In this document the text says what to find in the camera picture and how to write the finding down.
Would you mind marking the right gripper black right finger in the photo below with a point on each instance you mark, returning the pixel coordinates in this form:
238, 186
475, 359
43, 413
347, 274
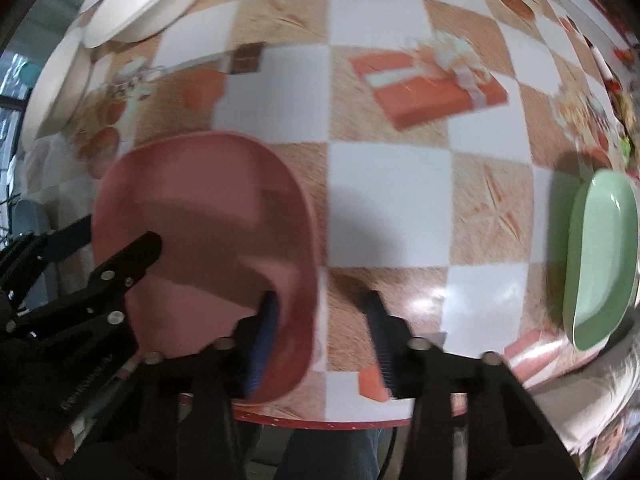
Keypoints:
413, 368

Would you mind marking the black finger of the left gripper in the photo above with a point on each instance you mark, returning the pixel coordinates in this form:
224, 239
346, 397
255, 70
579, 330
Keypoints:
30, 254
106, 288

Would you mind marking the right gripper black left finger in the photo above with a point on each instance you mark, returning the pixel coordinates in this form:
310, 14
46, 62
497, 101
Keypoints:
239, 363

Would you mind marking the pink square plate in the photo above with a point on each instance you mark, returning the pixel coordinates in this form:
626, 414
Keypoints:
235, 223

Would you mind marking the green rectangular plate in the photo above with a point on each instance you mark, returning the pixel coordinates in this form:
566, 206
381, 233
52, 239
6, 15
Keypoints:
601, 262

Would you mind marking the person in red top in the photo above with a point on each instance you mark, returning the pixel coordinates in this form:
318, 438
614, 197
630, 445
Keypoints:
334, 454

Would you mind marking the checkered patterned tablecloth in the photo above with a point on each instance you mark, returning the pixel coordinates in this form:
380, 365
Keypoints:
440, 143

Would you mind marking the red snack tray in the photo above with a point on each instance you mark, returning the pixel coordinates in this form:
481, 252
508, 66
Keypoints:
620, 50

